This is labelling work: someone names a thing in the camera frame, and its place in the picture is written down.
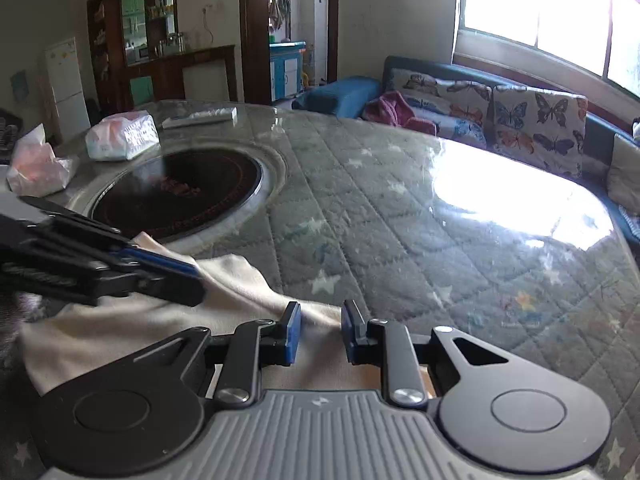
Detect dark wooden cabinet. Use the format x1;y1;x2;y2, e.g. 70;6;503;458
86;0;239;107

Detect black round cooktop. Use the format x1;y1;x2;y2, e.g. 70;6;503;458
91;151;264;240

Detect white remote control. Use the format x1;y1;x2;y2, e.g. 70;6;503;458
161;107;239;129

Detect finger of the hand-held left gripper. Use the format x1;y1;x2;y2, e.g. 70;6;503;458
19;195;202;282
95;259;207;308

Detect pink white plastic bag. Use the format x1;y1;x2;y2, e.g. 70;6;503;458
6;124;81;197

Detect butterfly print cushion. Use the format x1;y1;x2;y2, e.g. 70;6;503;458
487;85;589;180
386;67;495;147

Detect blue pillow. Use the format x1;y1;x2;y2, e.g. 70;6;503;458
291;75;384;120

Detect pink blanket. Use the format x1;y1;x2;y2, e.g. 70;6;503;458
362;89;439;137

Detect dark wooden door frame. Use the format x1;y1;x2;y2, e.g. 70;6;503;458
238;0;272;107

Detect beige cushion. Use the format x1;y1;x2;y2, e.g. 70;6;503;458
606;134;640;213

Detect white refrigerator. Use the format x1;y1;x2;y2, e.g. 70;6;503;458
44;36;92;142

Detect window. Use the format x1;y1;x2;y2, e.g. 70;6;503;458
456;0;640;98

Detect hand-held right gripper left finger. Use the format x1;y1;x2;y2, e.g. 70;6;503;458
134;301;303;409

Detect blue kitchen cabinet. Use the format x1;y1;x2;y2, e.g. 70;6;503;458
269;41;307;101

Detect hanging towels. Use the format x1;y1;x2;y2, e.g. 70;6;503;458
269;0;292;32

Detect blue sofa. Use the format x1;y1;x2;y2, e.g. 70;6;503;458
291;55;640;243

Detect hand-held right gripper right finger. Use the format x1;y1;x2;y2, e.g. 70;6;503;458
341;299;512;408

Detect teal wall paper sheet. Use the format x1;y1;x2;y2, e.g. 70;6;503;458
10;70;31;104

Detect cream cloth garment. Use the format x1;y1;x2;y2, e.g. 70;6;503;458
19;231;437;397

